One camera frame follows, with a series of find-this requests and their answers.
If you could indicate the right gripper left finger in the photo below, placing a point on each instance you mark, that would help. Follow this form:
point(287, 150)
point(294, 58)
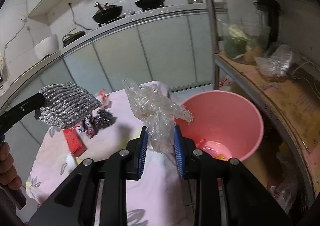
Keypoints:
point(95, 192)

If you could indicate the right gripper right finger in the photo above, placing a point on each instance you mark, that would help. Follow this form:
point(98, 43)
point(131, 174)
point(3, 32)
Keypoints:
point(226, 191)

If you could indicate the silver mesh scouring pad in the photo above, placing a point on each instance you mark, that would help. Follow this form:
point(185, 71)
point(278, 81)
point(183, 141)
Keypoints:
point(65, 105)

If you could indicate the red cardboard box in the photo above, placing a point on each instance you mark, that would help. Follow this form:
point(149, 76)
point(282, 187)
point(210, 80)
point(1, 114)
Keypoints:
point(74, 142)

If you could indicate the red white wrapper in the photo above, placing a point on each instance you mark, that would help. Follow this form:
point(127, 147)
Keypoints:
point(89, 126)

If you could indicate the dark steel wool scrubber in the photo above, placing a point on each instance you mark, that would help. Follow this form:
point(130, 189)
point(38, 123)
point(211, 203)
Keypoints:
point(103, 119)

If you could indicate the orange white snack wrapper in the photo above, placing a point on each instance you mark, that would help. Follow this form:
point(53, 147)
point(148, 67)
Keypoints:
point(104, 98)

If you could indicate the clear plastic wrap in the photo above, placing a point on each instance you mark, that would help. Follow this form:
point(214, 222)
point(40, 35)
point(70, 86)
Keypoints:
point(157, 112)

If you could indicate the white foam net sleeve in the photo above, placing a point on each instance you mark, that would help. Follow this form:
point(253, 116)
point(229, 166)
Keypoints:
point(71, 162)

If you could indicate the red plastic snack bag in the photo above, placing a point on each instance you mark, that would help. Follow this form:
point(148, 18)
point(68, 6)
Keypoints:
point(210, 148)

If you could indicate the kitchen counter cabinets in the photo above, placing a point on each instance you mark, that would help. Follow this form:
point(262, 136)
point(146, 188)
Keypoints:
point(170, 45)

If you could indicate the person's left hand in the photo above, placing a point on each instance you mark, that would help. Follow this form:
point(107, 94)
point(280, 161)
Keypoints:
point(8, 171)

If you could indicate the pink plastic bucket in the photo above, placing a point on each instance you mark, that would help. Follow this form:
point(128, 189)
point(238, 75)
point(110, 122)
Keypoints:
point(230, 123)

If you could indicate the pink floral tablecloth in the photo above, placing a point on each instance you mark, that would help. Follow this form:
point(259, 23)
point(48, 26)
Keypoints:
point(156, 199)

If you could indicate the white rice cooker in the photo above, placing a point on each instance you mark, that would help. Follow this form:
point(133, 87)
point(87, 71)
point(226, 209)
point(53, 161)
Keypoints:
point(46, 47)

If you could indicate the black electric griddle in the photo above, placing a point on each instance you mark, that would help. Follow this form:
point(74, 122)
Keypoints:
point(71, 37)

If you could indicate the metal storage rack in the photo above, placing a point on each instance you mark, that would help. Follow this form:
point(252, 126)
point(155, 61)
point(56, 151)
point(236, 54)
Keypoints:
point(285, 87)

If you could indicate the clear bag on shelf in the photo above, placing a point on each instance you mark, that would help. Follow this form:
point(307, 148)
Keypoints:
point(274, 68)

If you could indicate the left black wok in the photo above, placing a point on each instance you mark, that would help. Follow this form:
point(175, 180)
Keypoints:
point(106, 13)

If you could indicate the green melon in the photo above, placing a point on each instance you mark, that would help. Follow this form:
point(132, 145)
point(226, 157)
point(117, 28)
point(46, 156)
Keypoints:
point(234, 46)

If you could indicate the clear bag of vegetables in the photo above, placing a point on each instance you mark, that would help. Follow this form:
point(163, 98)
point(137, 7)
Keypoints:
point(255, 34)

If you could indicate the right black frying pan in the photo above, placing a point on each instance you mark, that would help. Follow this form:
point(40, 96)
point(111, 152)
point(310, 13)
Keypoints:
point(146, 5)

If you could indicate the black blender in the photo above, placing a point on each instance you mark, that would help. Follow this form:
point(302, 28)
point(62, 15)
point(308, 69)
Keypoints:
point(271, 11)

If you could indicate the white tray on counter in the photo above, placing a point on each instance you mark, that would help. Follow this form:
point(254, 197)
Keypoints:
point(220, 4)

